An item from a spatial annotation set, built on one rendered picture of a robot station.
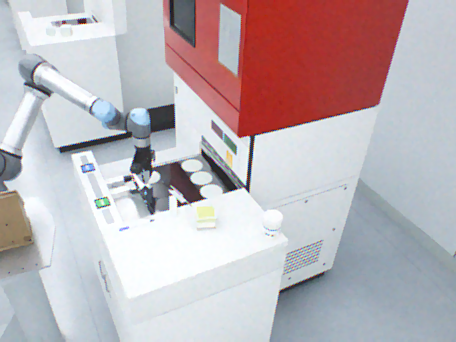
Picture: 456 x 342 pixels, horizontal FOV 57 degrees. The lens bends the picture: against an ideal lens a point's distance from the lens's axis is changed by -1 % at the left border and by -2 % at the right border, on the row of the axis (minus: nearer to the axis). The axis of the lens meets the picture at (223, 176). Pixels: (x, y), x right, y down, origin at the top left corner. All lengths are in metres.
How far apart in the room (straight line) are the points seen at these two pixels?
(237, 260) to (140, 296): 0.36
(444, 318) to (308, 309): 0.81
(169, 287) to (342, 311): 1.44
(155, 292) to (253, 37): 0.91
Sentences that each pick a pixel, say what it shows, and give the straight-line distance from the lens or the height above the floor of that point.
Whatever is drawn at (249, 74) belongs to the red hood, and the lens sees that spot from 1.54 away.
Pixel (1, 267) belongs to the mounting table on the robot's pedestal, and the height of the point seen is 0.82.
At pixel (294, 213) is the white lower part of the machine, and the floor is 0.70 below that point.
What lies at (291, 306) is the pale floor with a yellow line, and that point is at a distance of 2.63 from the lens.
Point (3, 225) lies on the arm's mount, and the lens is 1.82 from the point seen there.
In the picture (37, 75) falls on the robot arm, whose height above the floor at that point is 1.40.
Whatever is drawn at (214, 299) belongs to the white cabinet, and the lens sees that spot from 1.64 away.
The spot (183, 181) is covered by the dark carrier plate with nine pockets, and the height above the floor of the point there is 0.90.
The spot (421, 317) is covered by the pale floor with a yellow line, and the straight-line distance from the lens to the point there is 2.84.
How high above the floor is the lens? 2.11
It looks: 37 degrees down
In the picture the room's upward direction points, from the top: 3 degrees clockwise
